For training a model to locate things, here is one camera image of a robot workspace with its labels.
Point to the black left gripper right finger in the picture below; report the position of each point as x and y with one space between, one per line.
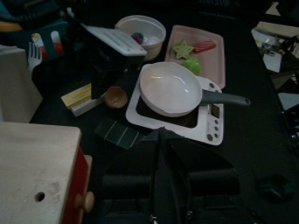
210 186

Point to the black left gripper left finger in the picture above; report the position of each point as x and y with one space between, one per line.
129 186

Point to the dark green striped toy block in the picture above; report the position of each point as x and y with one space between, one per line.
117 134

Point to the white toy induction stove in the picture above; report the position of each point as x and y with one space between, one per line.
206 128

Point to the wooden toy cabinet red side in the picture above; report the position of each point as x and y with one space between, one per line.
35 169

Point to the small brown wooden bowl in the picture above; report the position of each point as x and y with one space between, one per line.
116 97

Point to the wooden block white base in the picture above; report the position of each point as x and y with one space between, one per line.
80 97

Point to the light green toy vegetable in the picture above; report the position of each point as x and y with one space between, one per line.
193 65

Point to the pink plastic tray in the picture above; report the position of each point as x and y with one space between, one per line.
214 64

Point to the black toy appliance white top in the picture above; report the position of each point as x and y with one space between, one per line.
105 58

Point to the white box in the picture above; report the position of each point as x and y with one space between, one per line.
15 87

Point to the green star-shaped toy slice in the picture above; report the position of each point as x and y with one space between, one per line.
184 49

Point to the red striped toy food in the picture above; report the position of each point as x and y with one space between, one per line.
205 46

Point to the white plastic fork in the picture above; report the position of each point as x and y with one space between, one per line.
34 58

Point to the purple toy food piece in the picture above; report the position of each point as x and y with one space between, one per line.
138 38

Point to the white plastic bowl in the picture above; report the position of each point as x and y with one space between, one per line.
154 27

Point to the teal utensil holder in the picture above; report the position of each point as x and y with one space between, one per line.
23 40

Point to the orange curved object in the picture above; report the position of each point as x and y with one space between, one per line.
10 26

